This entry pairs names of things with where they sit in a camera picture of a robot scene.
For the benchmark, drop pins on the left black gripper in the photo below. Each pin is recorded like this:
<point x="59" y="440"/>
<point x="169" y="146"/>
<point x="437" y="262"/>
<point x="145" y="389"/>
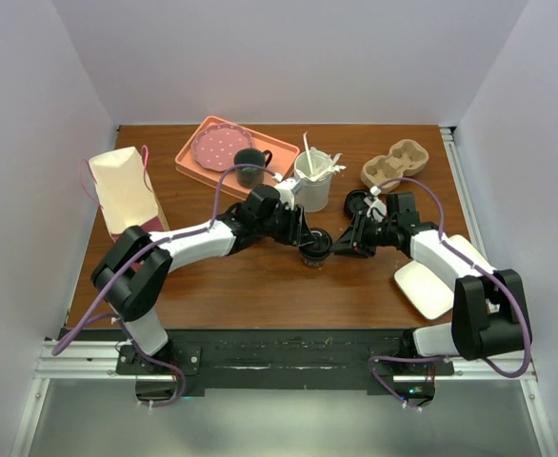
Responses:
<point x="292" y="236"/>

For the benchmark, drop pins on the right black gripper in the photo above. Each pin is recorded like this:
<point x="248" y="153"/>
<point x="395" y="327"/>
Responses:
<point x="355" y="244"/>

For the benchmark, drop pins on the black cup lid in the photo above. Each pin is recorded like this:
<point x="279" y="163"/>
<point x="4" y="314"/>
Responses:
<point x="321" y="245"/>

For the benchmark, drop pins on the cream and pink paper bag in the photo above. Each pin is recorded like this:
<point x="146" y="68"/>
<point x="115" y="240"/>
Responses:
<point x="123" y="190"/>

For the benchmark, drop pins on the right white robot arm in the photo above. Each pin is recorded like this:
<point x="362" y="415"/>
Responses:
<point x="489" y="310"/>

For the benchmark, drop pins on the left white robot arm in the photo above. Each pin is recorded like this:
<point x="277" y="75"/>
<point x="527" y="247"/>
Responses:
<point x="131" y="275"/>

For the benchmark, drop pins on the white cylindrical container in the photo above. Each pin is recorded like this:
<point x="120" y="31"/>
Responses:
<point x="313" y="196"/>

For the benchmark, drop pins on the dark green mug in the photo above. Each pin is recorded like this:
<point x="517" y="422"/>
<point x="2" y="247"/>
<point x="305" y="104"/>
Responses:
<point x="250" y="166"/>

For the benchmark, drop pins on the pink plastic tray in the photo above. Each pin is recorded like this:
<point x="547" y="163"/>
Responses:
<point x="284" y="155"/>

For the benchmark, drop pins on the white square plate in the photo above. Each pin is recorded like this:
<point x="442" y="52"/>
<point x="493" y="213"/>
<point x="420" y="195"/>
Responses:
<point x="426" y="290"/>

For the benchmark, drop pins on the white wrapped straw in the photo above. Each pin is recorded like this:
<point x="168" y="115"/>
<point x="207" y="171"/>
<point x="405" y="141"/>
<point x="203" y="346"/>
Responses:
<point x="310" y="158"/>

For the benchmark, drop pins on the brown cardboard cup carrier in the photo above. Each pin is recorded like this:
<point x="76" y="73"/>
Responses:
<point x="404" y="159"/>

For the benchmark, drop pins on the pink polka dot plate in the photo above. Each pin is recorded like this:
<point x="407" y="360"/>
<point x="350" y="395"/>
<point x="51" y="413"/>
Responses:
<point x="215" y="147"/>

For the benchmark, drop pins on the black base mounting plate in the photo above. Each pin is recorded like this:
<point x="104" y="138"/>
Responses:
<point x="330" y="359"/>

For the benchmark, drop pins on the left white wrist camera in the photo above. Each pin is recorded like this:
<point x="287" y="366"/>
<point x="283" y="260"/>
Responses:
<point x="291" y="188"/>

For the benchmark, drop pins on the aluminium frame rail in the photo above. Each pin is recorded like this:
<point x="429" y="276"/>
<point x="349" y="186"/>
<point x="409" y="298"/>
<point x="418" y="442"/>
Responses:
<point x="458" y="177"/>

